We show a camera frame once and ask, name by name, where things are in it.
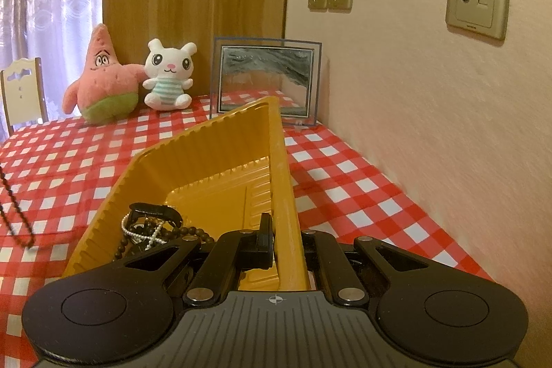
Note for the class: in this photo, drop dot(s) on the white bunny plush toy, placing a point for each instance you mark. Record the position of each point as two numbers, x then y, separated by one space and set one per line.
169 75

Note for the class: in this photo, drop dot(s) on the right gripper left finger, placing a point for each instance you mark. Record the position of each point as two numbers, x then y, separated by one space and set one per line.
233 253

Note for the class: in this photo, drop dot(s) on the white wooden chair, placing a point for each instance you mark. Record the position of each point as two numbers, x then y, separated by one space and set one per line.
23 93

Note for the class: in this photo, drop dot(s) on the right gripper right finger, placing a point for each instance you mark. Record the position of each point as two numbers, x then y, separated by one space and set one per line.
333 273

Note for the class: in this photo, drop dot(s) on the red checkered tablecloth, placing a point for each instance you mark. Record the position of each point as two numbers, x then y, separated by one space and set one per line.
60 172

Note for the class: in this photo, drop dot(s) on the pink starfish plush toy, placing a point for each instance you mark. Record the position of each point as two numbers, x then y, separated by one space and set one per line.
107 90

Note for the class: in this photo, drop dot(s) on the wall network socket plate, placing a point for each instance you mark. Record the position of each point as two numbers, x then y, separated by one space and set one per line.
477 0

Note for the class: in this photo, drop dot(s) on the yellow plastic tray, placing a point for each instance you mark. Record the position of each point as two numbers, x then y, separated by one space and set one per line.
220 175

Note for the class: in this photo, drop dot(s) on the black strap wristwatch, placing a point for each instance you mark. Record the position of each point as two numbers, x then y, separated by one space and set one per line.
143 210

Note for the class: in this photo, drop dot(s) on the glass sand art frame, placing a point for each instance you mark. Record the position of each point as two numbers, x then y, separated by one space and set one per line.
246 69

